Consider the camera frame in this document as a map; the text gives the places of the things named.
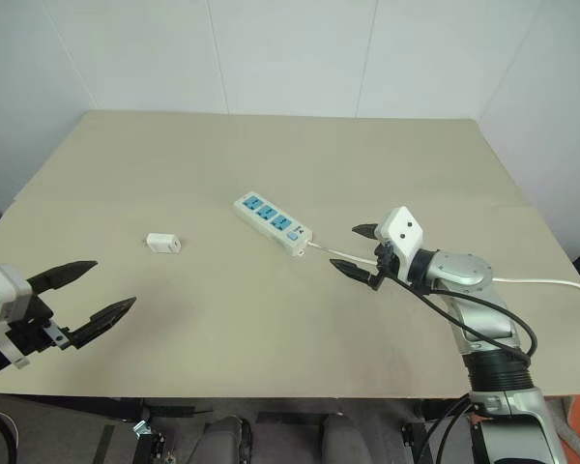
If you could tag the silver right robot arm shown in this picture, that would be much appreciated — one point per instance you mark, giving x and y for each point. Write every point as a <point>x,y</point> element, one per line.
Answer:
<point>488,333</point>

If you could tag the silver metal bracket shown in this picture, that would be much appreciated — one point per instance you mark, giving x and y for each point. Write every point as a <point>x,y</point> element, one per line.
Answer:
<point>147,440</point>

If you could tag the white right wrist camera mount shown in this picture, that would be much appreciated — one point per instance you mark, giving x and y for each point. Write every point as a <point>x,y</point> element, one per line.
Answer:
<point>402,232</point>

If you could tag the black table frame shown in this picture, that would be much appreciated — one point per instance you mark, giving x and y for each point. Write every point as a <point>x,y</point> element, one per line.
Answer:
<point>101,406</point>

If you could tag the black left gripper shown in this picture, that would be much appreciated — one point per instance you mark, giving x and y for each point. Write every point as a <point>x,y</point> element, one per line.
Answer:
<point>31,333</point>

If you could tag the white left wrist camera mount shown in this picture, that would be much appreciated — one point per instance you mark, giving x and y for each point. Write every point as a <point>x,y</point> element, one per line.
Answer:
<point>2,290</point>

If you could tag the dark grey rounded shape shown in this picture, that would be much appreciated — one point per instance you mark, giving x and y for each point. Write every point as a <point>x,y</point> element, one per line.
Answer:
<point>345,442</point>
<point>222,442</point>

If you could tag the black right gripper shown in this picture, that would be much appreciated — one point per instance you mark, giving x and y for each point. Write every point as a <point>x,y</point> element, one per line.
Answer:
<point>387,256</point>

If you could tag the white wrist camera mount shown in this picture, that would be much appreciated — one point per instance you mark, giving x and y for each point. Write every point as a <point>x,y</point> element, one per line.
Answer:
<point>2,290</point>
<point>402,232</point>

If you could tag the white plug adapter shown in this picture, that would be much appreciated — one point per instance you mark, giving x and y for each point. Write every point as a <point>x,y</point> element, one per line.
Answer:
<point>159,243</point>

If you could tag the white power strip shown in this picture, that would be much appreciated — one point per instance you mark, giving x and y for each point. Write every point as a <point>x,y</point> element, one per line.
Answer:
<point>270,220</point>

